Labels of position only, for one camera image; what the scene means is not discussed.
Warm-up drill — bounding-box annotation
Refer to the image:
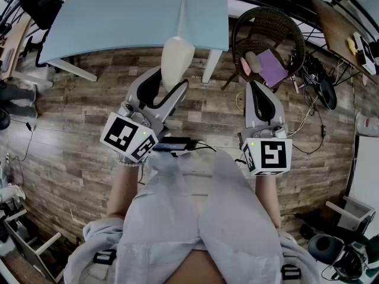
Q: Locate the white panel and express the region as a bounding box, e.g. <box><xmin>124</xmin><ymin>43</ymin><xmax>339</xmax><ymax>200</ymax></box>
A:
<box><xmin>349</xmin><ymin>134</ymin><xmax>379</xmax><ymax>210</ymax></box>

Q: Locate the person's right forearm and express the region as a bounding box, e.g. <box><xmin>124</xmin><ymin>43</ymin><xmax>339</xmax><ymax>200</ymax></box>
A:
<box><xmin>253</xmin><ymin>172</ymin><xmax>282</xmax><ymax>229</ymax></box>

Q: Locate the black office chair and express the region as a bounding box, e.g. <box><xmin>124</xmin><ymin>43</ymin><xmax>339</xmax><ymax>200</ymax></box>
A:
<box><xmin>19</xmin><ymin>0</ymin><xmax>63</xmax><ymax>68</ymax></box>

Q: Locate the light wooden desk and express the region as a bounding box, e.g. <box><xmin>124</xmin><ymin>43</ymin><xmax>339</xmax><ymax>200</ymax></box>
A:
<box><xmin>0</xmin><ymin>16</ymin><xmax>34</xmax><ymax>81</ymax></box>

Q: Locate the dark wicker chair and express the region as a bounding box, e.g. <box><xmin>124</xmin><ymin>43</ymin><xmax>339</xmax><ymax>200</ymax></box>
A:
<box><xmin>221</xmin><ymin>6</ymin><xmax>306</xmax><ymax>92</ymax></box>

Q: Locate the black battery pack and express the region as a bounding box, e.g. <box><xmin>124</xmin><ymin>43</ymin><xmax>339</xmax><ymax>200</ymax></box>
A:
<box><xmin>152</xmin><ymin>137</ymin><xmax>200</xmax><ymax>152</ymax></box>

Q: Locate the white shelf unit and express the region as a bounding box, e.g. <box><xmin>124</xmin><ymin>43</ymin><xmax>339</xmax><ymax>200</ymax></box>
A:
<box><xmin>325</xmin><ymin>195</ymin><xmax>377</xmax><ymax>234</ymax></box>

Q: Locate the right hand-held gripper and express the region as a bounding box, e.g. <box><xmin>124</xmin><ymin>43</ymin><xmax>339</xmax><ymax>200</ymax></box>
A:
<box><xmin>238</xmin><ymin>82</ymin><xmax>293</xmax><ymax>177</ymax></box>

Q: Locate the light blue table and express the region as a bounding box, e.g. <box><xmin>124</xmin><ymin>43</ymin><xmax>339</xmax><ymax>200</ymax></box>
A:
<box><xmin>38</xmin><ymin>0</ymin><xmax>230</xmax><ymax>84</ymax></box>

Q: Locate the wooden cabinet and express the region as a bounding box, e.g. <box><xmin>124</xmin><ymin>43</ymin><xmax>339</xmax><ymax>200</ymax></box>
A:
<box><xmin>0</xmin><ymin>216</ymin><xmax>65</xmax><ymax>284</ymax></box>

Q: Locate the black strap buckle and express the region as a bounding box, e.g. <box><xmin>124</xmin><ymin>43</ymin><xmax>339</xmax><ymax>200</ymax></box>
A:
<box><xmin>281</xmin><ymin>263</ymin><xmax>301</xmax><ymax>281</ymax></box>
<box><xmin>93</xmin><ymin>248</ymin><xmax>117</xmax><ymax>266</ymax></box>

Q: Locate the pink soft item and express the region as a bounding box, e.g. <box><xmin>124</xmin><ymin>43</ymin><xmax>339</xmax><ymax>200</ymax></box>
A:
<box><xmin>240</xmin><ymin>57</ymin><xmax>252</xmax><ymax>77</ymax></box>

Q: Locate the person's light grey shirt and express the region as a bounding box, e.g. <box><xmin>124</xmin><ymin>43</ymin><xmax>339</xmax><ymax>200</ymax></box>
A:
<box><xmin>63</xmin><ymin>217</ymin><xmax>325</xmax><ymax>284</ymax></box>

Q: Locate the white box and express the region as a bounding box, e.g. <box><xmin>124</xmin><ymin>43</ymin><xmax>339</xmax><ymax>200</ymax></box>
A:
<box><xmin>353</xmin><ymin>31</ymin><xmax>379</xmax><ymax>75</ymax></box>

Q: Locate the cream telephone handset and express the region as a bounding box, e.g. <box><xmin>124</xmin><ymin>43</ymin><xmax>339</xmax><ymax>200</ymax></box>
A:
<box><xmin>161</xmin><ymin>36</ymin><xmax>195</xmax><ymax>93</ymax></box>

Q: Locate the clear plastic bag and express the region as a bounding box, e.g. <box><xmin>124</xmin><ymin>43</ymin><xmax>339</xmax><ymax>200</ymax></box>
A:
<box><xmin>355</xmin><ymin>111</ymin><xmax>379</xmax><ymax>137</ymax></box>

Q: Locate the black round stand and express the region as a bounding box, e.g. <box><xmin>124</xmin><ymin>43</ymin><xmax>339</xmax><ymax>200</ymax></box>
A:
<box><xmin>318</xmin><ymin>78</ymin><xmax>338</xmax><ymax>111</ymax></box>

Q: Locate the person's left forearm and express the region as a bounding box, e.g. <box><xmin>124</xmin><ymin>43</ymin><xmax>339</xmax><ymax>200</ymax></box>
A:
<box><xmin>105</xmin><ymin>161</ymin><xmax>143</xmax><ymax>220</ymax></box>

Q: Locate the beige soft item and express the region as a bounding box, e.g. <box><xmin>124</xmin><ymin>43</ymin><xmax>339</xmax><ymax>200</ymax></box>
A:
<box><xmin>245</xmin><ymin>51</ymin><xmax>264</xmax><ymax>73</ymax></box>

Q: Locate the white bead bracelet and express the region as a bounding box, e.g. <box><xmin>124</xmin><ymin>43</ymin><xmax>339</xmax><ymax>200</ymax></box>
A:
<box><xmin>117</xmin><ymin>154</ymin><xmax>143</xmax><ymax>168</ymax></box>

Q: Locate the dark wooden desk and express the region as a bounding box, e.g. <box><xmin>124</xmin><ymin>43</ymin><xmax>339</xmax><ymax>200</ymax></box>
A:
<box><xmin>307</xmin><ymin>0</ymin><xmax>379</xmax><ymax>85</ymax></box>

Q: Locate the tangle of floor cables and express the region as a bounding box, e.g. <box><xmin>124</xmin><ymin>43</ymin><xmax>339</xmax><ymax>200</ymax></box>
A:
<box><xmin>291</xmin><ymin>49</ymin><xmax>356</xmax><ymax>155</ymax></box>

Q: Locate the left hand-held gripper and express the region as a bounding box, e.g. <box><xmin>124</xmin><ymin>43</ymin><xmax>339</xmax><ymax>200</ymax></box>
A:
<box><xmin>99</xmin><ymin>65</ymin><xmax>190</xmax><ymax>163</ymax></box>

